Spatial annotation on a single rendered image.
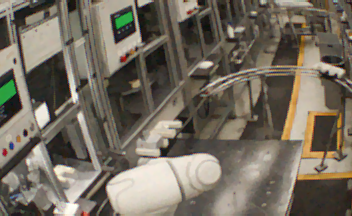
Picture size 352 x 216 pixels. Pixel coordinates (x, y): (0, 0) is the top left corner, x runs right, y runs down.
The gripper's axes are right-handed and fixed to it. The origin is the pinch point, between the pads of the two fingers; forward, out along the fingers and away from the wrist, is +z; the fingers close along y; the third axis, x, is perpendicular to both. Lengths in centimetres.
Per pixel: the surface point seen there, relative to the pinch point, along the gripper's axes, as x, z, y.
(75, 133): -24.9, 38.4, -2.2
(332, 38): -409, -122, -56
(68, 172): -3.6, 36.1, -16.3
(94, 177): -10.9, 21.9, -21.5
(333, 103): -275, -114, -103
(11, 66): 26, 20, 61
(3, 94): 38, 18, 53
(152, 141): -52, 4, -20
